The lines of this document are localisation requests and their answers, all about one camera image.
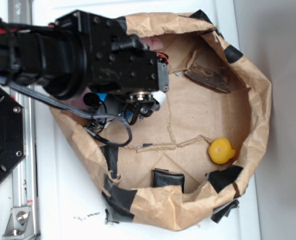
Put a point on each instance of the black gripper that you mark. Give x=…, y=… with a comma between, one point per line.
x=105, y=59

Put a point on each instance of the blue rectangular block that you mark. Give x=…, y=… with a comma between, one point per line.
x=102, y=96

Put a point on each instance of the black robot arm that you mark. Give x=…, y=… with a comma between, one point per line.
x=32, y=63

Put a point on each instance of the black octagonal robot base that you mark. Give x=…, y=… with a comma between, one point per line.
x=11, y=134

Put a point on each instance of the pink plush toy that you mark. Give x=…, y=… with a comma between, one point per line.
x=154, y=43

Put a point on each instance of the dark brown wooden wedge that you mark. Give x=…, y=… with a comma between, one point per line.
x=208, y=78

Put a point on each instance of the black square pouch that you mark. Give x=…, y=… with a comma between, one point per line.
x=163, y=178

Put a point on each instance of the crumpled brown paper bag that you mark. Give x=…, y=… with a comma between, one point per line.
x=178, y=136

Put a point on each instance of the yellow rubber duck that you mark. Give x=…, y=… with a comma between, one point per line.
x=220, y=151

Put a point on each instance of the aluminium extrusion rail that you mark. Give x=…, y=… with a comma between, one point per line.
x=24, y=176

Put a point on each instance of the metal corner bracket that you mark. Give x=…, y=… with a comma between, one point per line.
x=20, y=224

